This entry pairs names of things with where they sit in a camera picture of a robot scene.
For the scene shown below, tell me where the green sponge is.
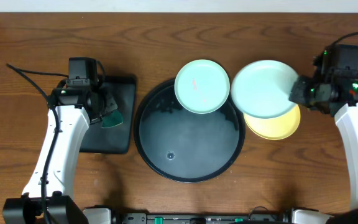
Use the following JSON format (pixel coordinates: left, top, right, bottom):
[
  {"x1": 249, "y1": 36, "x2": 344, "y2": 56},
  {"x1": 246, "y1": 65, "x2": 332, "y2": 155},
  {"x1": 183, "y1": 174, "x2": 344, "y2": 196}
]
[{"x1": 101, "y1": 110, "x2": 123, "y2": 128}]

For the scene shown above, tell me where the light green plate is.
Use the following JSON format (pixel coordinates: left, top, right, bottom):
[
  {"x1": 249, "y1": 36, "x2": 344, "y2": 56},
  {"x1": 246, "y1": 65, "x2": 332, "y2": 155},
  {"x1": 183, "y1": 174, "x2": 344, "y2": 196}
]
[
  {"x1": 231, "y1": 60, "x2": 298, "y2": 119},
  {"x1": 174, "y1": 59, "x2": 230, "y2": 114}
]

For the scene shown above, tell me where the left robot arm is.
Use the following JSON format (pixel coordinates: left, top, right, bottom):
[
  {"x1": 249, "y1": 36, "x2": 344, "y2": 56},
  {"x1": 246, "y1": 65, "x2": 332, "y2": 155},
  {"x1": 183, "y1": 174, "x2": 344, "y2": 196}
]
[{"x1": 2, "y1": 57, "x2": 123, "y2": 223}]

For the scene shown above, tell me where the light green plate front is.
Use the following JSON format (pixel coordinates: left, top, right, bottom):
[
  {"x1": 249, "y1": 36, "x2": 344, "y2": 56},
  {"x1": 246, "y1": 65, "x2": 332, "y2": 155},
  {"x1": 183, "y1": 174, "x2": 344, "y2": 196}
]
[{"x1": 231, "y1": 60, "x2": 298, "y2": 119}]

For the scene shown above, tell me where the round black tray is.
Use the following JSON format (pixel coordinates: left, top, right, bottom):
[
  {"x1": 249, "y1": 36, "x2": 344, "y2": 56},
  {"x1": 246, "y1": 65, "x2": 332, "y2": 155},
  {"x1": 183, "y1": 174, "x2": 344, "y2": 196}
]
[{"x1": 134, "y1": 80, "x2": 246, "y2": 183}]

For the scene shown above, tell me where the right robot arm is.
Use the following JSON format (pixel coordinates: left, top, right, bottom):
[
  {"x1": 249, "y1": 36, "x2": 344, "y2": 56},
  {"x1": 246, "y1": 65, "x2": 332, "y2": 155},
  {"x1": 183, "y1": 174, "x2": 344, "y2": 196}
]
[{"x1": 289, "y1": 44, "x2": 358, "y2": 223}]

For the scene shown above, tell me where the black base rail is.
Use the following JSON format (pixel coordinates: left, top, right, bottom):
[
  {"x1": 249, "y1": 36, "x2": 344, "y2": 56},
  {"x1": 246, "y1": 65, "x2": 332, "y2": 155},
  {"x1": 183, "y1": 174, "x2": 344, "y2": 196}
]
[{"x1": 85, "y1": 205, "x2": 332, "y2": 224}]

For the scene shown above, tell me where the yellow plate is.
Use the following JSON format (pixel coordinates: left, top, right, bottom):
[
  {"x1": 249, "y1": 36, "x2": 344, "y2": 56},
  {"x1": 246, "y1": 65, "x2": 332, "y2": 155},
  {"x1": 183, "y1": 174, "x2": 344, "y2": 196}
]
[{"x1": 244, "y1": 105, "x2": 301, "y2": 141}]

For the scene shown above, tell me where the black rectangular tray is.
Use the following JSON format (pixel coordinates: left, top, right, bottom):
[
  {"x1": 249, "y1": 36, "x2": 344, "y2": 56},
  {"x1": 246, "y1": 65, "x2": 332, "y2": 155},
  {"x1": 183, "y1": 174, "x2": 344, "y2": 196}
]
[{"x1": 80, "y1": 75, "x2": 136, "y2": 154}]

